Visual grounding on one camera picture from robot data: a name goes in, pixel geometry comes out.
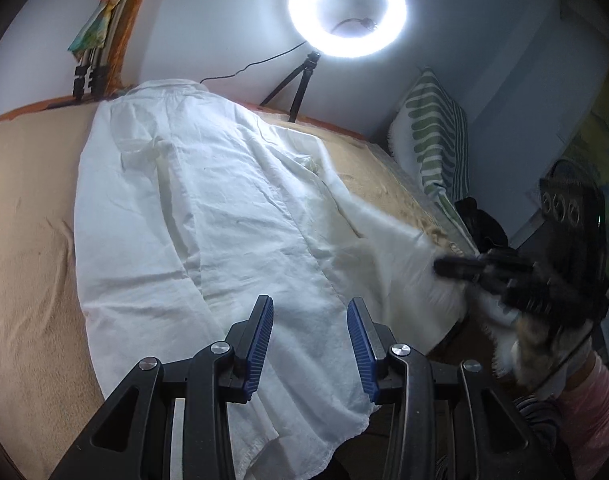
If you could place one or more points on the beige blanket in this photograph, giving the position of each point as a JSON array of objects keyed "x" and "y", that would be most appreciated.
[{"x": 29, "y": 260}]

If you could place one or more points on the white button shirt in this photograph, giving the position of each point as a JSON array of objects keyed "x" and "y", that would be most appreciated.
[{"x": 194, "y": 220}]

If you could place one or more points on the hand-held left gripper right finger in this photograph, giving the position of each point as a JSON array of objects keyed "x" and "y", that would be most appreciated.
[{"x": 359, "y": 345}]

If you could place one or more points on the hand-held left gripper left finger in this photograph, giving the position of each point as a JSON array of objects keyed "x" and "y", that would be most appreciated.
[{"x": 262, "y": 340}]

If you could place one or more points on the dark cloth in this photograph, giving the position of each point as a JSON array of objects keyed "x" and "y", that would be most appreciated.
[{"x": 482, "y": 225}]

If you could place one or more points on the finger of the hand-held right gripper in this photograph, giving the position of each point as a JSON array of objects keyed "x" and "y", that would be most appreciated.
[{"x": 459, "y": 267}]

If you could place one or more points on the colourful printed cloth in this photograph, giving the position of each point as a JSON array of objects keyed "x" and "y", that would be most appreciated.
[{"x": 97, "y": 25}]

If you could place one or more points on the folded tripod stand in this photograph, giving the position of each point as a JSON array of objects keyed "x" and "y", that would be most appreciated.
[{"x": 92, "y": 77}]

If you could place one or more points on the black mini tripod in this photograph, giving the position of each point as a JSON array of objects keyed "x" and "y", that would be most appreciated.
[{"x": 301, "y": 90}]

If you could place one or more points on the person's striped clothing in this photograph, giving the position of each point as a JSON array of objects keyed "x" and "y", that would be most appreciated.
[{"x": 536, "y": 415}]

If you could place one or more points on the green striped white pillow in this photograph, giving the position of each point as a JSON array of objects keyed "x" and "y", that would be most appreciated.
[{"x": 434, "y": 125}]

